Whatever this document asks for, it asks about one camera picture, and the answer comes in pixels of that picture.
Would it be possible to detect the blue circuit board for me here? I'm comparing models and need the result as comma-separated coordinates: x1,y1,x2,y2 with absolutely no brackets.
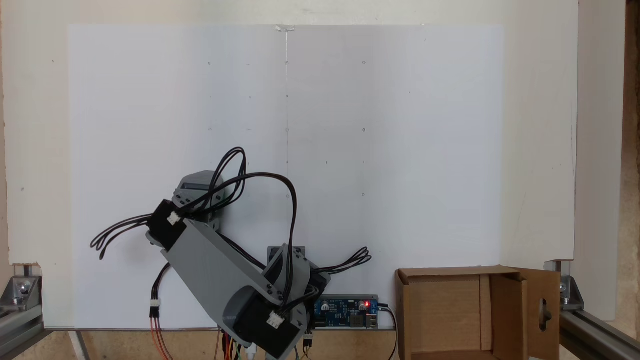
314,294,380,330

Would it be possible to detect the large white paper sheet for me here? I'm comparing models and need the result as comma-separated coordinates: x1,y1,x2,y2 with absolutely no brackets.
67,24,505,331

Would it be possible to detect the black power cable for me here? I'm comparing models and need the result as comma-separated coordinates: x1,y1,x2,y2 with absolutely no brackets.
377,301,401,360

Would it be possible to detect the black cable with white connector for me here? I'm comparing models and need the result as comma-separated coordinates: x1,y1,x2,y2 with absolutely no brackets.
149,262,173,319

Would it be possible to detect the orange red wire bundle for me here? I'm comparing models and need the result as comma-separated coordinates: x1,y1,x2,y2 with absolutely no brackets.
150,317,173,360

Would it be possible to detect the black servo cable bundle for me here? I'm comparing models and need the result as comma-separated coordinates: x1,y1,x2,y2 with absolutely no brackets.
90,146,373,346

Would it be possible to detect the metal corner bracket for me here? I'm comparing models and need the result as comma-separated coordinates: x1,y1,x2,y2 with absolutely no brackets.
544,259,586,312
0,264,43,311

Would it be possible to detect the aluminium frame post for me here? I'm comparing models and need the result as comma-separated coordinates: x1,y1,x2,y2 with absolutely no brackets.
559,307,640,360
0,300,47,360

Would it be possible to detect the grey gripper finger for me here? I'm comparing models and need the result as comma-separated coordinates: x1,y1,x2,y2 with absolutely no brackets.
173,170,226,197

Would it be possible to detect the brown cardboard box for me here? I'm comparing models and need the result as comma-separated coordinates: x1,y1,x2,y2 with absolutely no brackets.
395,265,562,360

